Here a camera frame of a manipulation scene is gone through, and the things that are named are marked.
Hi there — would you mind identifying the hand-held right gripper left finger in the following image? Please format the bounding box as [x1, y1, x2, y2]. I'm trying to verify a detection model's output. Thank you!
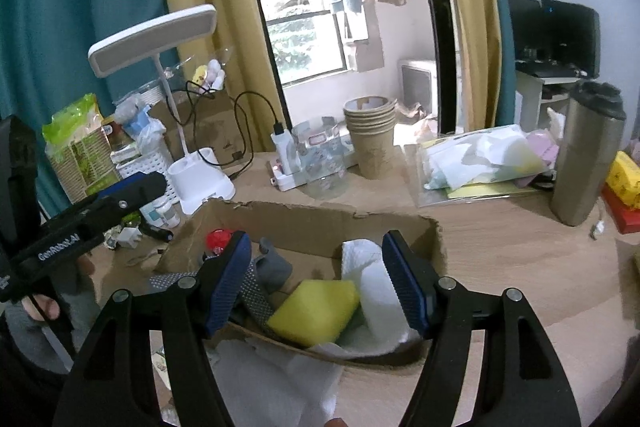
[52, 229, 253, 427]

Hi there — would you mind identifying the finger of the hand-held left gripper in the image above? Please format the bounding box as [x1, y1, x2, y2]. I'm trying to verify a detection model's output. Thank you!
[96, 173, 151, 198]
[100, 171, 169, 214]

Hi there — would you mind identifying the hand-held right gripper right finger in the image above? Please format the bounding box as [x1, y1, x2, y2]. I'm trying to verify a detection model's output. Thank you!
[381, 229, 583, 427]

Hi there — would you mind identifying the grey mesh cloth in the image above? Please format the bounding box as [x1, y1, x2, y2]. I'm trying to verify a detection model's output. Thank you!
[150, 264, 277, 334]

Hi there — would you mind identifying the plain grey cloth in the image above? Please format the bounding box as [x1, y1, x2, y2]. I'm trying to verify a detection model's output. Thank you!
[259, 237, 294, 294]

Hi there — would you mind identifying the yellow sponge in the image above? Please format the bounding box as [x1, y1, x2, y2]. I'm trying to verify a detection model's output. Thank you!
[266, 278, 362, 349]

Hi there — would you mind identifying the brown cardboard box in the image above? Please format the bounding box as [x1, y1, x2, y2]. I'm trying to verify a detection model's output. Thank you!
[152, 198, 446, 368]

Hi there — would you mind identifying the white tissue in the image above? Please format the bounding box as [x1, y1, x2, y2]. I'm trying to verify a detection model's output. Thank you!
[210, 339, 346, 427]

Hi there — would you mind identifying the person's left forearm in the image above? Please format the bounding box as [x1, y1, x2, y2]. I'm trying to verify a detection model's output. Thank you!
[0, 292, 102, 374]

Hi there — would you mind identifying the person's left hand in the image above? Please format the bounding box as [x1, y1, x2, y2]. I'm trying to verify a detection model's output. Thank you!
[22, 294, 60, 323]

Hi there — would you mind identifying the white plastic basket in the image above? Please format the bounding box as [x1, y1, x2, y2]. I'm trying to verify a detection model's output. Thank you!
[111, 141, 181, 208]

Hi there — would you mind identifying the white pill bottle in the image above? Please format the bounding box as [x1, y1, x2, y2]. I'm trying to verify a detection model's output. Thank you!
[152, 197, 181, 229]

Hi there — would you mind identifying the white charger plug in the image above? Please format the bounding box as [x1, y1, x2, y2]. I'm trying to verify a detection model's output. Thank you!
[117, 227, 144, 251]

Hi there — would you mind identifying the green snack bag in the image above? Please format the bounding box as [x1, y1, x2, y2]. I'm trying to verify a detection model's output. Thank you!
[41, 93, 121, 204]

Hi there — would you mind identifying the jar with brown lid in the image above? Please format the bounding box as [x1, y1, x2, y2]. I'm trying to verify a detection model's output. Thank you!
[102, 117, 127, 144]

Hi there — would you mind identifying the white desk lamp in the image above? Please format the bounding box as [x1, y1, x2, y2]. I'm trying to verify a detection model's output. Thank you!
[88, 4, 237, 215]

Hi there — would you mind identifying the blue and white plastic bag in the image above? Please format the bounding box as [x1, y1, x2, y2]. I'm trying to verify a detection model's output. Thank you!
[114, 99, 167, 154]

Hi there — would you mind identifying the tall brown carton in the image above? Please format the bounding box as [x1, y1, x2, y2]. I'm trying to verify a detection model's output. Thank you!
[150, 91, 239, 164]

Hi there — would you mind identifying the white printed cloth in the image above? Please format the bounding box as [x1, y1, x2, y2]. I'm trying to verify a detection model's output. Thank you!
[150, 344, 174, 388]

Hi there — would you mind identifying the white power strip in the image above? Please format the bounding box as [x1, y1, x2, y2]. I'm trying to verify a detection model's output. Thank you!
[270, 122, 322, 194]

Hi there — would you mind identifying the stack of paper cups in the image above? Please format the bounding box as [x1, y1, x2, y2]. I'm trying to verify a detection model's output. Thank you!
[343, 96, 399, 180]

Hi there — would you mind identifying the clear bag of cloths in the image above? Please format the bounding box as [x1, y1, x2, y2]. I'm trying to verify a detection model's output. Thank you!
[405, 124, 559, 208]

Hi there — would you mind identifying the clear plastic jar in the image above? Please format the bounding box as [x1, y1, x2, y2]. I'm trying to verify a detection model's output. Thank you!
[291, 117, 352, 201]

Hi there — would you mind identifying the white appliance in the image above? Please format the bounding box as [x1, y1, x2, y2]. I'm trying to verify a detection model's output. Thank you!
[398, 59, 439, 114]

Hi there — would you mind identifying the steel tumbler with black lid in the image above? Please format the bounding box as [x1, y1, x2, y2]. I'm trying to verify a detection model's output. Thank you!
[550, 80, 627, 228]

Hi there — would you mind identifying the white computer desk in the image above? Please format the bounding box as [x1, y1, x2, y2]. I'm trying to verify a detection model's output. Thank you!
[515, 66, 592, 134]

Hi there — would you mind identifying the flat red box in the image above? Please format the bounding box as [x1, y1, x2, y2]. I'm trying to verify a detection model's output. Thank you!
[601, 187, 640, 234]

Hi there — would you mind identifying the yellow red-printed tissue packet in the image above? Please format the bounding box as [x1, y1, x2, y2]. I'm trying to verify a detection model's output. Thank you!
[605, 151, 640, 210]

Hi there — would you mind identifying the black keyboard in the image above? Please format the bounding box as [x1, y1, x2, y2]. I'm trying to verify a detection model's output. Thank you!
[517, 65, 577, 78]

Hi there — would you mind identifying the small black monitor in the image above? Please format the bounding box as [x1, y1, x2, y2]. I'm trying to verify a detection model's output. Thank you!
[507, 0, 544, 64]

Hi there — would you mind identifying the narrow yellow curtain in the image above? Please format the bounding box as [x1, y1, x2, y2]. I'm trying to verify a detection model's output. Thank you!
[425, 0, 504, 136]

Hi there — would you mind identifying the large black monitor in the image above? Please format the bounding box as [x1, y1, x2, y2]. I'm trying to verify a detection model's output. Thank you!
[540, 0, 601, 78]

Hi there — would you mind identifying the black cable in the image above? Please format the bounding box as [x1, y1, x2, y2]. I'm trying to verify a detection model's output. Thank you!
[172, 79, 287, 182]

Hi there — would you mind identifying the black door frame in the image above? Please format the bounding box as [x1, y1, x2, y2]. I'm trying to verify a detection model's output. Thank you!
[404, 0, 459, 136]

